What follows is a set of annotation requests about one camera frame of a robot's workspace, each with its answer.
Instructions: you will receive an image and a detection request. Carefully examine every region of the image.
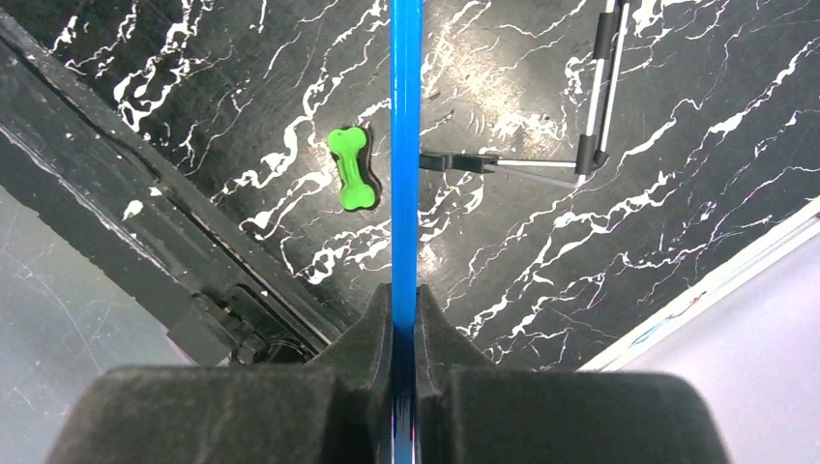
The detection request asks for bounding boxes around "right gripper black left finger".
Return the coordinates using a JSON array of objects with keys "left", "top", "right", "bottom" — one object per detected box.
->
[{"left": 47, "top": 283, "right": 393, "bottom": 463}]

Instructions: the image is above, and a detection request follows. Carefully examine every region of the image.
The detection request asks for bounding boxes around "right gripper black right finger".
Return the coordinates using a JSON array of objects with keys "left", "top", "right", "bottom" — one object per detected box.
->
[{"left": 414, "top": 286, "right": 729, "bottom": 463}]

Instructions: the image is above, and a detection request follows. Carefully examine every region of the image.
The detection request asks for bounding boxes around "green bone-shaped whiteboard eraser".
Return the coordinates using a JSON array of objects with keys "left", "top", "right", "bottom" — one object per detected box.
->
[{"left": 327, "top": 126, "right": 381, "bottom": 212}]

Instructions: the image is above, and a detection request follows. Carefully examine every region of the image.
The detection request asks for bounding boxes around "blue-framed small whiteboard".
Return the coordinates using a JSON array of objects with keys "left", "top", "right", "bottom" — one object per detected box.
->
[{"left": 390, "top": 0, "right": 424, "bottom": 463}]

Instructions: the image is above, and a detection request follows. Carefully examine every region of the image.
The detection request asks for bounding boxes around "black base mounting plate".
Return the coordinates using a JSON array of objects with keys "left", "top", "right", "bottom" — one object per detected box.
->
[{"left": 1, "top": 14, "right": 354, "bottom": 365}]

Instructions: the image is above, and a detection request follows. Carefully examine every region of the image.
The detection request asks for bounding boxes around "right aluminium side rail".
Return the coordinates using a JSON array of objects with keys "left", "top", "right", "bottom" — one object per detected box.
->
[{"left": 579, "top": 197, "right": 819, "bottom": 371}]

